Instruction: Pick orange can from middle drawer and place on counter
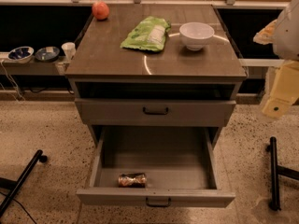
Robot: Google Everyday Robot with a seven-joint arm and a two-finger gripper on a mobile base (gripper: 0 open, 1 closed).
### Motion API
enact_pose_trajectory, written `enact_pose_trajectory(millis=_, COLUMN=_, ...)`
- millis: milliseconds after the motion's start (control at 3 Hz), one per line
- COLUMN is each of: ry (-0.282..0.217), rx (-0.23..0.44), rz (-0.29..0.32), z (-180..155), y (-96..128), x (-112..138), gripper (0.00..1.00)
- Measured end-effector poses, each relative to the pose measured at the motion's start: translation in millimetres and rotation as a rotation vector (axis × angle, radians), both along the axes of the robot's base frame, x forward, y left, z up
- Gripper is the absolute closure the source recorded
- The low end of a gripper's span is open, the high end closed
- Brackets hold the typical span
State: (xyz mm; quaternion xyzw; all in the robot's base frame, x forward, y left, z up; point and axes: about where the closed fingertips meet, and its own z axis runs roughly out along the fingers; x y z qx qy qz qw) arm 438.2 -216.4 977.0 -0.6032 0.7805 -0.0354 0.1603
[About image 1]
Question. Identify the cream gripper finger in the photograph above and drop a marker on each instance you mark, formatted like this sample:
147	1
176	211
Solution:
284	90
266	35

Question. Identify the grey drawer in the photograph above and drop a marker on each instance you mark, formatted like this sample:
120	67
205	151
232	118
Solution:
137	112
178	163

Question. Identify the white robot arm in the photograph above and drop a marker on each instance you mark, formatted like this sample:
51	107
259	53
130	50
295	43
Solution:
283	35

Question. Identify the grey drawer cabinet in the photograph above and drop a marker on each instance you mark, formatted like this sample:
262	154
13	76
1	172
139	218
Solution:
102	69

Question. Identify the closed grey top drawer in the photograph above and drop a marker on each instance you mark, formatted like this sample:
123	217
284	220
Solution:
137	112

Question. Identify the white bowl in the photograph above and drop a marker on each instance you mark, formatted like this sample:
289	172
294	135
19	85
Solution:
195	35

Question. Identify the black stand leg right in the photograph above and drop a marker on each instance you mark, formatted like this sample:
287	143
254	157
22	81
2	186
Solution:
276	171

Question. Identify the black stand leg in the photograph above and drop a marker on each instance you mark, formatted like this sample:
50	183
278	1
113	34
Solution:
276	171
13	186

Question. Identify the green chip bag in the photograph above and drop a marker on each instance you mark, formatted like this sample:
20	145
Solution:
149	35

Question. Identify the red apple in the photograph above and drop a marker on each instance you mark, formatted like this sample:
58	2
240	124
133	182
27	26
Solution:
100	10

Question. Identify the white paper cup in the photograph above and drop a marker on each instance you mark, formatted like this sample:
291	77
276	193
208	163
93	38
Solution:
69	49

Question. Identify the grey side shelf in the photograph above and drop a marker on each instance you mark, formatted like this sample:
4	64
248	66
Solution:
33	68

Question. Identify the blue patterned bowl right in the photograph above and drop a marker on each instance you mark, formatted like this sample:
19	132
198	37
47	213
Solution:
47	54

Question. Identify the blue patterned bowl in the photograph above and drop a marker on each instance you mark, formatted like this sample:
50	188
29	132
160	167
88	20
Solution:
47	54
21	54

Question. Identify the blue patterned bowl left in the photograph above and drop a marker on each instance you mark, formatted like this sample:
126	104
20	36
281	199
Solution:
21	54

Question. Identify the black stand leg left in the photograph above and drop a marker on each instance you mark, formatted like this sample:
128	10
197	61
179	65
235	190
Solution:
13	186

